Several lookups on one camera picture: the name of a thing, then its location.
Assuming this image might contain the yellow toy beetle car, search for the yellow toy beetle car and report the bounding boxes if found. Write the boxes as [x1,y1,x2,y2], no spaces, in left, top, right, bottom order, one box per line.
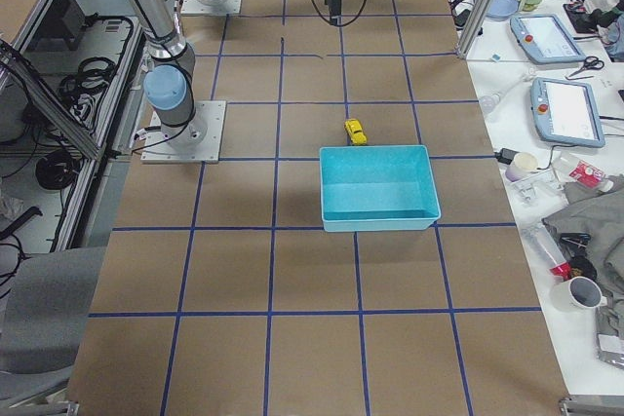
[344,118,368,146]

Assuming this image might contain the blue plastic plate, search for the blue plastic plate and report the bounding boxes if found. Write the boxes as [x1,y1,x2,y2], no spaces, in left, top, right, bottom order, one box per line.
[486,0,519,21]

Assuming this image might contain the turquoise plastic bin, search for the turquoise plastic bin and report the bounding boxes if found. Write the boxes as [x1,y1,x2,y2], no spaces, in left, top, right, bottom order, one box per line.
[319,145,441,232]

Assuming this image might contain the upper blue teach pendant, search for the upper blue teach pendant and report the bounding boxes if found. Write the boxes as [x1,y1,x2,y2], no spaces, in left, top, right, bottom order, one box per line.
[509,14,586,64]

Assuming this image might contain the blue teach pendant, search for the blue teach pendant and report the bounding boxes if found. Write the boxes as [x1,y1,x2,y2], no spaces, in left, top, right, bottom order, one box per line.
[509,14,586,64]
[530,77,605,148]

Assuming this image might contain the white paper cup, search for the white paper cup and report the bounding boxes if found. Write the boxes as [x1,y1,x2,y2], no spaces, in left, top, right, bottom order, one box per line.
[504,152,538,182]

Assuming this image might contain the lower blue teach pendant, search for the lower blue teach pendant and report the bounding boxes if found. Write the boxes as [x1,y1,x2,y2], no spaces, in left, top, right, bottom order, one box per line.
[530,77,605,148]

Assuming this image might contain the grey cloth pile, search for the grey cloth pile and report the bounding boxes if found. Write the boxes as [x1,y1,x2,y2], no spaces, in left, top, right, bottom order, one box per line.
[543,179,623,315]

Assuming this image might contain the white ceramic mug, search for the white ceramic mug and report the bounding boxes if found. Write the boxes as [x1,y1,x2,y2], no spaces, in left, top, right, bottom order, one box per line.
[550,277,607,312]

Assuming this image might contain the grey office chair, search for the grey office chair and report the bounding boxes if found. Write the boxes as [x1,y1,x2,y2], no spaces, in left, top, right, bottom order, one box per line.
[1,246,106,408]

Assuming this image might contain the aluminium frame post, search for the aluminium frame post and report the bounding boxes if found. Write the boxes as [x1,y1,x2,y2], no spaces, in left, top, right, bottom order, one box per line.
[455,0,519,59]

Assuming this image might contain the black handled scissors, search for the black handled scissors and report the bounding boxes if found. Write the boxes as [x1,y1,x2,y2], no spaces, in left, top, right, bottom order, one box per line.
[565,56,605,80]

